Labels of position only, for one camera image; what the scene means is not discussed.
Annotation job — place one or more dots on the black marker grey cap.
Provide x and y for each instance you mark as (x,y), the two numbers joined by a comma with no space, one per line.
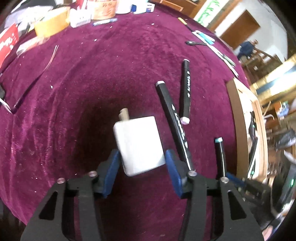
(175,125)

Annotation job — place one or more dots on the white charger block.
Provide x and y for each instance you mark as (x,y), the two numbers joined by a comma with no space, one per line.
(139,143)

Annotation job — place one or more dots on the cardboard tray box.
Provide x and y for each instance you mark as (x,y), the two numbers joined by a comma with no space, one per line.
(243,102)

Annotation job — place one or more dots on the white small carton box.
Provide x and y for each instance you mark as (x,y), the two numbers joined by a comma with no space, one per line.
(79,17)

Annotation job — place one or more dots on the person in blue jacket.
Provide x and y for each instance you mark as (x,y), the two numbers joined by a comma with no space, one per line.
(246,49)

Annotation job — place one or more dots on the black pen on table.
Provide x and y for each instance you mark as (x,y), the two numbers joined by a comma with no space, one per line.
(193,43)

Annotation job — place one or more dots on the white cylindrical jar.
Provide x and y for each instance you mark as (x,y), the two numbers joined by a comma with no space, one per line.
(123,6)

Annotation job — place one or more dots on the green pen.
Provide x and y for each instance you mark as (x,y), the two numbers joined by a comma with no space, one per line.
(228,60)

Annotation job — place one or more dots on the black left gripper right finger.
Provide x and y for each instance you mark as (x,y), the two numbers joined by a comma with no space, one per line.
(235,220)

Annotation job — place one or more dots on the black marker pink cap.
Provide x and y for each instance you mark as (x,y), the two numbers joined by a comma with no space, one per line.
(185,93)

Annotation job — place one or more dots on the clear plastic case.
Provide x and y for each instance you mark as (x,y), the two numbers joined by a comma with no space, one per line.
(34,42)

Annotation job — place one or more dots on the blue whiteboard marker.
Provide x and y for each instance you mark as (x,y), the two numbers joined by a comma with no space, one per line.
(102,22)

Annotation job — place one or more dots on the black marker blue cap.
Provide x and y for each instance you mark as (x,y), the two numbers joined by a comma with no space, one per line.
(221,158)

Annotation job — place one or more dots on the brown packing tape roll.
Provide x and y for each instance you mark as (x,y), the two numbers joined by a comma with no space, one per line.
(53,22)

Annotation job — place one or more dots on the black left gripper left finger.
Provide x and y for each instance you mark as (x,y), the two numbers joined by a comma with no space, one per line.
(68,211)

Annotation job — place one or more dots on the blue white pen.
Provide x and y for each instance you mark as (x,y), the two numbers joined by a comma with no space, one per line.
(207,38)

